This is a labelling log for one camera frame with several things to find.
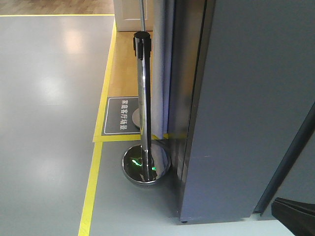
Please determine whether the grey floor sign chinese text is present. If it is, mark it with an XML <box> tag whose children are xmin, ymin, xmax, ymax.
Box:
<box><xmin>102</xmin><ymin>97</ymin><xmax>140</xmax><ymax>135</ymax></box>

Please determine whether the yellow floor tape line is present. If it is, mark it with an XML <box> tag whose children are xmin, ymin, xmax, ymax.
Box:
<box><xmin>0</xmin><ymin>13</ymin><xmax>188</xmax><ymax>236</ymax></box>

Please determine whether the white fridge door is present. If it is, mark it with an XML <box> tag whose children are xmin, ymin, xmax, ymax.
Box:
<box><xmin>180</xmin><ymin>0</ymin><xmax>315</xmax><ymax>223</ymax></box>

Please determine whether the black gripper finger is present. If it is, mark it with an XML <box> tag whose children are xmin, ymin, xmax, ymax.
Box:
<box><xmin>271</xmin><ymin>198</ymin><xmax>315</xmax><ymax>236</ymax></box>

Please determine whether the chrome stanchion post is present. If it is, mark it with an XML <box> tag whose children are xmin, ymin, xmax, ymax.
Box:
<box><xmin>122</xmin><ymin>0</ymin><xmax>171</xmax><ymax>186</ymax></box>

